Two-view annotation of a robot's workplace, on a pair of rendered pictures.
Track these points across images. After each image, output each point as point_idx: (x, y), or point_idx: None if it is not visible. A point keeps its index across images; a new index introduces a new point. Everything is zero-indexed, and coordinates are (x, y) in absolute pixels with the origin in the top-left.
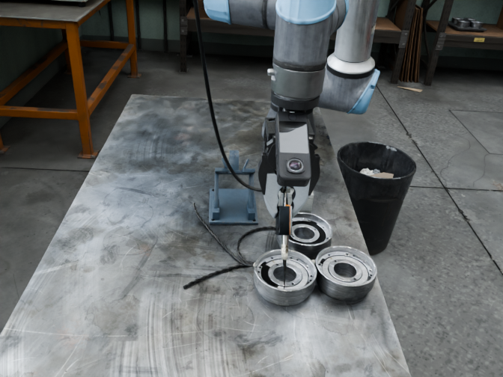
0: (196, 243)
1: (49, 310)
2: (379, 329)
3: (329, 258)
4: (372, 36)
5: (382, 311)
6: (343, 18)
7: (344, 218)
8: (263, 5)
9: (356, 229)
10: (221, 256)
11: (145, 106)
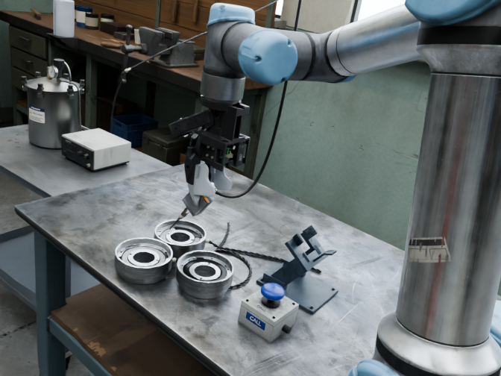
0: (266, 248)
1: (262, 195)
2: (91, 253)
3: (163, 261)
4: (411, 270)
5: (97, 264)
6: (235, 55)
7: (202, 335)
8: None
9: (177, 327)
10: (239, 248)
11: None
